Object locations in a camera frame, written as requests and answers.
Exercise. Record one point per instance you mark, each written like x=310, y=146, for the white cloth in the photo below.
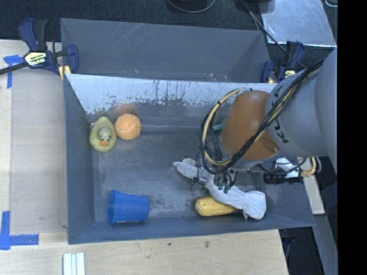
x=249, y=203

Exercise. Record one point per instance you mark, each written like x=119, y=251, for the blue ribbed cup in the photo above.
x=127, y=208

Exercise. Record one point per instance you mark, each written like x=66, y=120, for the grey metal bin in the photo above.
x=160, y=168

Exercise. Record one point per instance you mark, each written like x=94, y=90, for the yellow rubber duck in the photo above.
x=103, y=136

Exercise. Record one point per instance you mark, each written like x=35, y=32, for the orange ball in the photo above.
x=128, y=126

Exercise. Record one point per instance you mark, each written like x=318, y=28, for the yellow toy corn cob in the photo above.
x=210, y=207

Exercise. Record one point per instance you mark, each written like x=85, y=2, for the pale wood board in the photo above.
x=37, y=153

